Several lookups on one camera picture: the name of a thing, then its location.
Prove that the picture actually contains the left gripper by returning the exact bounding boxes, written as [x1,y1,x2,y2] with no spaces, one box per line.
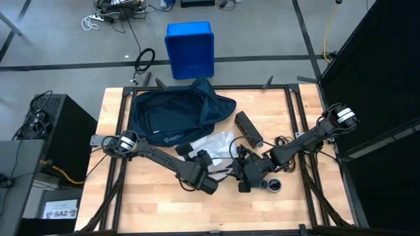
[193,149,230,175]

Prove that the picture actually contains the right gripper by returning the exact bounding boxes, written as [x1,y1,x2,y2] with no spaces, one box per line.
[226,152,275,184]

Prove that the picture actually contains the clear mesh zip pouch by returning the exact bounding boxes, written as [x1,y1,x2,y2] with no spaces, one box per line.
[178,130,237,165]

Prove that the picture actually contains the round black silver-rimmed object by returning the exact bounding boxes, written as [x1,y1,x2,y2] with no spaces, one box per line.
[267,178,282,193]

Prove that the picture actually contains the black network switch box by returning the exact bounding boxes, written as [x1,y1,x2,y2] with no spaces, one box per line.
[234,110,264,148]

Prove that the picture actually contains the black cable bundle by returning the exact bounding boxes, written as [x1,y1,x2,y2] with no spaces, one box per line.
[275,136,298,173]

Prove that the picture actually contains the navy blue backpack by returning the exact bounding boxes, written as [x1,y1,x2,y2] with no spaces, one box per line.
[129,77,237,147]

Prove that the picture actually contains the blue plastic bin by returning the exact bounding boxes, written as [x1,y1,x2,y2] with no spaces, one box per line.
[164,21,215,81]

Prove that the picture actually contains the black computer tower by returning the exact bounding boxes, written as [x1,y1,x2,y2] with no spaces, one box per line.
[19,94,98,183]

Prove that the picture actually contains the white SA2 sign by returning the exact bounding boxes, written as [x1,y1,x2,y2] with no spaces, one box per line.
[42,199,79,220]

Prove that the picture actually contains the black partition panel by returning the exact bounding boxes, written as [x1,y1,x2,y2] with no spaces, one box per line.
[320,0,420,230]

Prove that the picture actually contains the black box with sign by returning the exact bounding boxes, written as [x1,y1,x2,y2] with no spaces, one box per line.
[19,188,83,236]

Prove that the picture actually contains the power strip electronics pile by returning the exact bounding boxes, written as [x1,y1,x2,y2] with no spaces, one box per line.
[94,0,148,20]

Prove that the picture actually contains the grey side desk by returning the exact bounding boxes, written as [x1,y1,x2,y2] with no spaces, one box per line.
[0,140,45,236]

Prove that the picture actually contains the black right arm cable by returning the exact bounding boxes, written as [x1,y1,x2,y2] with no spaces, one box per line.
[228,136,273,158]

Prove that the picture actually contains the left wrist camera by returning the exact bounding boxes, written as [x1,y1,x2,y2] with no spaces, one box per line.
[175,143,194,158]

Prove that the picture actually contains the black metal table frame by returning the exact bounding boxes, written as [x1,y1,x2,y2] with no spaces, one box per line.
[75,83,355,236]

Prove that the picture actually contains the coiled black floor cable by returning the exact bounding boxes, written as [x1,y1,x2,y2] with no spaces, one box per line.
[133,48,156,83]

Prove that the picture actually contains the yellow cable by tower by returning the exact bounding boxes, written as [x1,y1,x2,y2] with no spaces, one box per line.
[39,159,85,185]

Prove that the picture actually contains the long yellow floor cable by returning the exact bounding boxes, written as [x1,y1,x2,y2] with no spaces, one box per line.
[323,3,339,64]

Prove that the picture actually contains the black tower cables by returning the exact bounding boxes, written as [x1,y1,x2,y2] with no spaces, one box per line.
[12,90,53,140]

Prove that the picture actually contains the white floor cable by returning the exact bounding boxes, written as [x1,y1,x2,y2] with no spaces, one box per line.
[81,12,114,31]

